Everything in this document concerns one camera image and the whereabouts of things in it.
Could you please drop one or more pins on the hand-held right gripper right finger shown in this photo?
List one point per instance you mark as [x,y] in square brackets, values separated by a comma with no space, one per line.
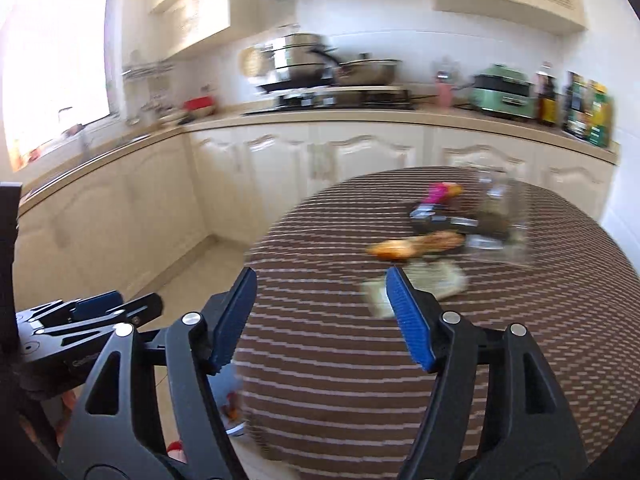
[410,320]

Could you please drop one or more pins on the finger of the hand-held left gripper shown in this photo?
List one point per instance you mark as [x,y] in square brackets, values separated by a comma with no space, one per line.
[135,312]
[95,304]

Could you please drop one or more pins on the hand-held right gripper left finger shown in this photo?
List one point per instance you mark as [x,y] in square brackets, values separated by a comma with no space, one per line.
[235,315]

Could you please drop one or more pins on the blue and white bin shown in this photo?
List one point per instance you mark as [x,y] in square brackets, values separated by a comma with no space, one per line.
[231,410]

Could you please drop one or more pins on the dark wrapper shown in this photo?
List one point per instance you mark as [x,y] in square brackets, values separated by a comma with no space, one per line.
[440,219]

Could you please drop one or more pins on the yellow wrapper with pink band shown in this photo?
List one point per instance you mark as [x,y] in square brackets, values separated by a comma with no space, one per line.
[445,192]

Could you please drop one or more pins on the clear plastic container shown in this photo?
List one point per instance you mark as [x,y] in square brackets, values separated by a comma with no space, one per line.
[500,220]

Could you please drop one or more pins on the brown polka dot tablecloth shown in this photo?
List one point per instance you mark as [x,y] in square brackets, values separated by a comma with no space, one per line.
[340,400]

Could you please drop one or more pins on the cream lower cabinets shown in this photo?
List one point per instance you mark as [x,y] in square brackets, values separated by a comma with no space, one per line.
[240,170]

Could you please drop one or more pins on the steel faucet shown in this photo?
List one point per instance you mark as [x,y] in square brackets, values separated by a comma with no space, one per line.
[75,130]

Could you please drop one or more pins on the beige countertop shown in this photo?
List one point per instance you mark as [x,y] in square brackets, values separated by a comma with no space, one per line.
[350,119]

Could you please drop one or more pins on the red box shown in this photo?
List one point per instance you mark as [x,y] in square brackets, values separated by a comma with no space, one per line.
[199,105]

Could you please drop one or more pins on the black gas stove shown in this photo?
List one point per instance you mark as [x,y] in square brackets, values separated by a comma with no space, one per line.
[340,104]

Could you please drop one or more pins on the pink utensil holder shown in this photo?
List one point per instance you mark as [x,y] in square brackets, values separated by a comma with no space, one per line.
[444,94]

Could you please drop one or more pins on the wooden board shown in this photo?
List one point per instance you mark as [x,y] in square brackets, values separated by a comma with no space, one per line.
[380,90]

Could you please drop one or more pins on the black induction cooker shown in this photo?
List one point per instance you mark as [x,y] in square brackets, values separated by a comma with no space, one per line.
[290,85]

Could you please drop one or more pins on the kitchen window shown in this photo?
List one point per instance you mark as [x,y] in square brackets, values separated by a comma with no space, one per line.
[55,70]

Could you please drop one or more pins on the green electric cooker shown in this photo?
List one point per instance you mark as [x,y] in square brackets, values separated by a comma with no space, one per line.
[502,95]

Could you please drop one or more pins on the steel wok with lid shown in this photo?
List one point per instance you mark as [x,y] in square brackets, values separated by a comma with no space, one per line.
[367,72]

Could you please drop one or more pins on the yellow plastic colander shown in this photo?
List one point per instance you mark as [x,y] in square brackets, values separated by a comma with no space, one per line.
[249,62]

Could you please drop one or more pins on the steel steamer pot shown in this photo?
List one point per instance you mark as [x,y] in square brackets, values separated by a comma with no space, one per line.
[295,60]

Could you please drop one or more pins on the dark glass sauce bottle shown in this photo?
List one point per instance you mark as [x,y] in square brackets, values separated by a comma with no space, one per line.
[573,105]

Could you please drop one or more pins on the green and yellow bottle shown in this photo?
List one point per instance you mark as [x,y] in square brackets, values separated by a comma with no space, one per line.
[601,115]

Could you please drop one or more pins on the narrow cream lattice door cabinet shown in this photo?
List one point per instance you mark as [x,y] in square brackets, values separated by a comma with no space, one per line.
[192,15]

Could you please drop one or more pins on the wall utensil rack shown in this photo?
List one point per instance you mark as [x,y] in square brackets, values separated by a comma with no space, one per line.
[147,69]

